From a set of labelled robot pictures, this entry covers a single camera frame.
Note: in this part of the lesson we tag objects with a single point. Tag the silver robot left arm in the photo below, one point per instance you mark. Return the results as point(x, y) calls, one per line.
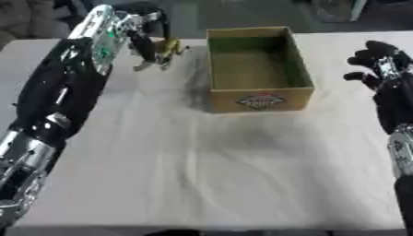
point(59, 92)

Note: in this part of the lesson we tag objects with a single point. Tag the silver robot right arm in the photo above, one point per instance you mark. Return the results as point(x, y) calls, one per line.
point(402, 153)

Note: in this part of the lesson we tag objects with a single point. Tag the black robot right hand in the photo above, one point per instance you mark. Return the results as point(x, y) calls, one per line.
point(395, 101)

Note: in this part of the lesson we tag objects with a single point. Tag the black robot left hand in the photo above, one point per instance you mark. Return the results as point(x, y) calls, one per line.
point(144, 46)

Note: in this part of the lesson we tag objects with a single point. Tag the small yellow toy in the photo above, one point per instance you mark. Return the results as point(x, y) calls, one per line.
point(173, 47)

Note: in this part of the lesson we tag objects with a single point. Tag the grey upholstered chair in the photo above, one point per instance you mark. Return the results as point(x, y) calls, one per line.
point(27, 18)

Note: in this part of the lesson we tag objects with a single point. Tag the tan cardboard box green inside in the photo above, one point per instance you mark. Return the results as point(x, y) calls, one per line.
point(252, 67)

